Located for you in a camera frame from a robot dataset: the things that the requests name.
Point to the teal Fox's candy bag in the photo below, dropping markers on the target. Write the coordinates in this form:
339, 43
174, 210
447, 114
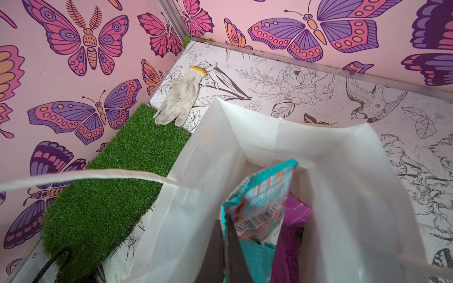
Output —
257, 207

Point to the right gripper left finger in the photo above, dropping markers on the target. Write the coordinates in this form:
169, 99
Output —
213, 265

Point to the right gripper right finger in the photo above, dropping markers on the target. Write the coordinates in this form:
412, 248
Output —
235, 264

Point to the white knit work glove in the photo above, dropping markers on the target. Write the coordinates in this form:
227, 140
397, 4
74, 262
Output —
180, 98

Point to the green artificial grass mat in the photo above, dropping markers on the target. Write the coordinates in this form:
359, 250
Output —
92, 217

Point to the white paper gift bag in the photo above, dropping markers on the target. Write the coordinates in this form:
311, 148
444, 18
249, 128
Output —
362, 229

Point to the purple grape candy bag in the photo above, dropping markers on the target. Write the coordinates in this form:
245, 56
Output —
285, 263

